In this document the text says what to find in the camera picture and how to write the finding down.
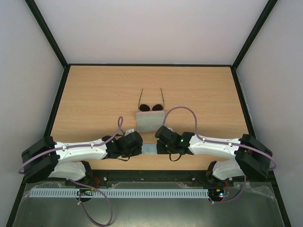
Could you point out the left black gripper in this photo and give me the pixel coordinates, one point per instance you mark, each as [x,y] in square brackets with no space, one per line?
[137,151]

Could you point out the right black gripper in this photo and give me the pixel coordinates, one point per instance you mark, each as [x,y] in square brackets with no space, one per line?
[160,147]

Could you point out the light blue cleaning cloth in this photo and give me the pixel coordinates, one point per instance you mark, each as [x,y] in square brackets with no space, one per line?
[150,149]

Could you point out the pink glasses case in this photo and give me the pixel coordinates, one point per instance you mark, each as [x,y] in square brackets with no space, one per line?
[149,121]

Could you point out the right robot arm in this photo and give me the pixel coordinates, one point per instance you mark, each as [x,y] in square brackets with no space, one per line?
[244,156]

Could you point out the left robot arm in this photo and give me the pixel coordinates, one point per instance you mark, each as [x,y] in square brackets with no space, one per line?
[50,159]

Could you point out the left controller circuit board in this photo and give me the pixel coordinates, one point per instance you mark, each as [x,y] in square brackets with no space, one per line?
[86,192]

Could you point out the controller circuit board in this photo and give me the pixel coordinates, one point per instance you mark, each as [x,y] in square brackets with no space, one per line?
[219,193]
[86,192]

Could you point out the right controller circuit board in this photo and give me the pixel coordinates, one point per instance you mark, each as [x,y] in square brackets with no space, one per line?
[219,193]

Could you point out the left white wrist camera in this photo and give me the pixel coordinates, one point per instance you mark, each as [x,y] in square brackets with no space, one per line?
[129,131]

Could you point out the black aluminium frame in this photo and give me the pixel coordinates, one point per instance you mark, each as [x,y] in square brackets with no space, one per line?
[155,175]

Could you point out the light blue slotted cable duct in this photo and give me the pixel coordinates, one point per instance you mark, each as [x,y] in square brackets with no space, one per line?
[122,193]

